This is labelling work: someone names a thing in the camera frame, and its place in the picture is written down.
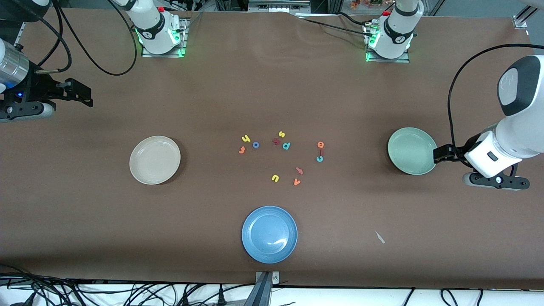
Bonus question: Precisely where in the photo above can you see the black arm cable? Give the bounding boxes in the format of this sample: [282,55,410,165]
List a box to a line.
[448,42,544,149]
[8,0,138,77]

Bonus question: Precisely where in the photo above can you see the beige plate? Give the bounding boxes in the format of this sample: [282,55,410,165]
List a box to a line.
[129,136,181,185]

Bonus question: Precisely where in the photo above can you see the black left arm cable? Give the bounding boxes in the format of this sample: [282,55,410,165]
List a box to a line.
[448,42,544,149]

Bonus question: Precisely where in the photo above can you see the aluminium frame profile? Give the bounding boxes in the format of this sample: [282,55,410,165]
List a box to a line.
[512,0,544,29]

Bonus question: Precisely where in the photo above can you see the short black table cable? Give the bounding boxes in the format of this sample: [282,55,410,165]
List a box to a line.
[335,12,375,27]

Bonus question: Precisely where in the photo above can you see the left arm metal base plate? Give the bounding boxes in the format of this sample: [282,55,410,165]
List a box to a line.
[365,23,411,63]

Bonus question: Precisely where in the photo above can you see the silver power strip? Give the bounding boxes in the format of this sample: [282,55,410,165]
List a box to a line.
[248,0,312,13]

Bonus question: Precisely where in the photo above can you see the green plate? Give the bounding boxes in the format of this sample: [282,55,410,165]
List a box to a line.
[387,127,438,176]

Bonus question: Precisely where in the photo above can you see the blue plate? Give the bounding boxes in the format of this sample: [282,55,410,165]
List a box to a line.
[241,206,298,264]

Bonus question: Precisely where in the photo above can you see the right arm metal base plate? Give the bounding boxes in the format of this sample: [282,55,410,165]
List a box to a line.
[141,19,187,58]

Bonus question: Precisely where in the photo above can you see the black floor cable tangle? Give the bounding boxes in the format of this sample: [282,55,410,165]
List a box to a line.
[0,263,255,306]

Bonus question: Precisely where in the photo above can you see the brown table cover sheet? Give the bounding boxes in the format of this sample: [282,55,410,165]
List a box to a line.
[0,8,544,289]

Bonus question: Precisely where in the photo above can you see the long black table cable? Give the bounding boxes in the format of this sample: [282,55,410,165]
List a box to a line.
[295,17,370,35]

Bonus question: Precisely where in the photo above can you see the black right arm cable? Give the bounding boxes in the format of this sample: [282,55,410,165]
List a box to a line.
[8,0,138,77]

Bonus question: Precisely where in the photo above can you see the looped black floor cable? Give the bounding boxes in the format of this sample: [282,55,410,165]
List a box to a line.
[441,288,484,306]

